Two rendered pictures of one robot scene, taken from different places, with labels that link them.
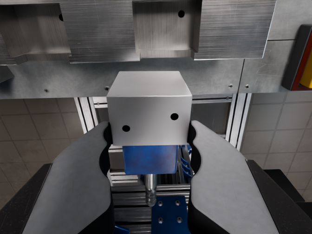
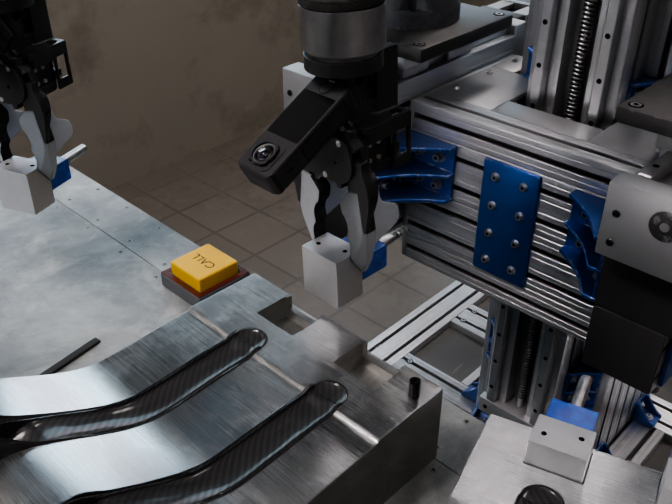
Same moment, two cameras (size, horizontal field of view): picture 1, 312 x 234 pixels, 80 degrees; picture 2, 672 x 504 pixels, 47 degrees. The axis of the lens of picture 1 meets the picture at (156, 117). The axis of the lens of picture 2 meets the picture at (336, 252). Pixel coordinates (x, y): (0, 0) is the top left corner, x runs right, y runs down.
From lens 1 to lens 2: 0.69 m
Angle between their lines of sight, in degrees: 40
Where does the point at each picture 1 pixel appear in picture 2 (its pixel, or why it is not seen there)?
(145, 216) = (539, 261)
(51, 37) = (372, 383)
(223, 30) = (261, 295)
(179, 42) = (291, 324)
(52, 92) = (462, 417)
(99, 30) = (327, 339)
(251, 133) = not seen: hidden behind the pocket
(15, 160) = not seen: outside the picture
